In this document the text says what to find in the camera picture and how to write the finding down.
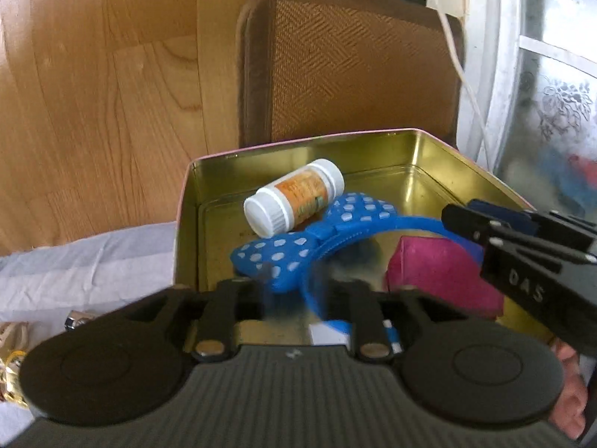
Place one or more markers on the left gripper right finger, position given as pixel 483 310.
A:
pixel 356 304

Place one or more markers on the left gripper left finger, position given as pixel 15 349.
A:
pixel 234 300

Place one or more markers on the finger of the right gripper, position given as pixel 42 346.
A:
pixel 468 224
pixel 517 220

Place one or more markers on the magenta paper box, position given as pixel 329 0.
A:
pixel 445 269

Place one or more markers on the blue polka-dot bow headband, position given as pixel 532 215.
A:
pixel 349 221

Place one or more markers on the gold round trinket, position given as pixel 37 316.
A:
pixel 14 345

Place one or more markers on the white charger plug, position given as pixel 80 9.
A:
pixel 324 335

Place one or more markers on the person's right hand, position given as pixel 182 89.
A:
pixel 568 413

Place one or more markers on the pink macaron biscuit tin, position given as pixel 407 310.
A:
pixel 415 172

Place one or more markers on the white pill bottle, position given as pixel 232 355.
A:
pixel 281 205

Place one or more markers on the striped grey bed sheet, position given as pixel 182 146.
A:
pixel 96 274

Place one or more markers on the brown woven chair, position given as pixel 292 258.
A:
pixel 312 67

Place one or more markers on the wooden headboard panel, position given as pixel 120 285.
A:
pixel 103 105

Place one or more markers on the white glass door frame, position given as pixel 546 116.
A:
pixel 532 64

